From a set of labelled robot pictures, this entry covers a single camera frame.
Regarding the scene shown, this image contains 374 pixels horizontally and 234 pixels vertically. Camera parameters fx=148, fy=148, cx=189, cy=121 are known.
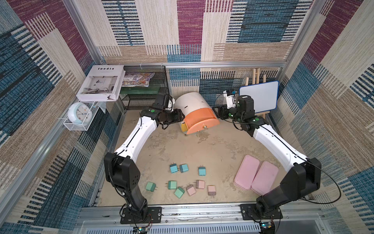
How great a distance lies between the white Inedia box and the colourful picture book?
30mm

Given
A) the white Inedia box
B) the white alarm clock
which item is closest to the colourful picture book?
the white Inedia box

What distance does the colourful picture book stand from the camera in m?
0.83

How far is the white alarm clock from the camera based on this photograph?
0.63 meters

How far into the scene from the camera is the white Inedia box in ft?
2.34
